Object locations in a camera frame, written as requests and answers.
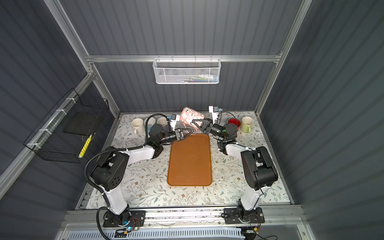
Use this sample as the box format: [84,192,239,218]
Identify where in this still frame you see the black wire basket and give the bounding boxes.
[24,90,110,164]

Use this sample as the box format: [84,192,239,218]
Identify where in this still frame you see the pink ghost pattern mug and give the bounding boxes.
[180,107,205,130]

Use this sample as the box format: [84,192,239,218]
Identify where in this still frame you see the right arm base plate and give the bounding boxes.
[221,207,265,225]

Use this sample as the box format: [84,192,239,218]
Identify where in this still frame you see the purple mug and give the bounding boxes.
[157,117,168,127]

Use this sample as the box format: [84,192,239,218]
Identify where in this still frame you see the white wire basket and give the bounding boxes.
[153,59,222,85]

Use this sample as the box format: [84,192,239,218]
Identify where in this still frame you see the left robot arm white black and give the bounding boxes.
[84,124,196,216]

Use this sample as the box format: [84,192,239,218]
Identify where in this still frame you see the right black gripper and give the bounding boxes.
[193,120,226,142]

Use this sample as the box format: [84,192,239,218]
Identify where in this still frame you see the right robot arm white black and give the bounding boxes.
[192,118,279,214]

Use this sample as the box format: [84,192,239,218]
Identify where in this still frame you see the white mug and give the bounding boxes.
[131,118,146,135]

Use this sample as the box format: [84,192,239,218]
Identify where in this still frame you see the pens in white basket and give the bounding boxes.
[176,74,220,84]

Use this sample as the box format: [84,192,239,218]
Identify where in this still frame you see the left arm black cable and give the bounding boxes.
[83,113,173,240]

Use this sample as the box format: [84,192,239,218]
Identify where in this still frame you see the light green mug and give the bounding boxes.
[240,116,255,134]

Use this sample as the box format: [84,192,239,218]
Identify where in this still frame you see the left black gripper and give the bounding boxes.
[158,128,193,147]

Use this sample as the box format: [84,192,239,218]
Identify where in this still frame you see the orange plastic tray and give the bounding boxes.
[167,134,213,187]

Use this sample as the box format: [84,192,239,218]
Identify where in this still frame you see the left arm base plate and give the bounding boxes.
[103,210,146,228]

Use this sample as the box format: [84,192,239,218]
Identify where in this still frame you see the red mug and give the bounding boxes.
[228,119,241,129]

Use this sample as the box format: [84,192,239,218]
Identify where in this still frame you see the blue textured mug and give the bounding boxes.
[144,117,156,128]

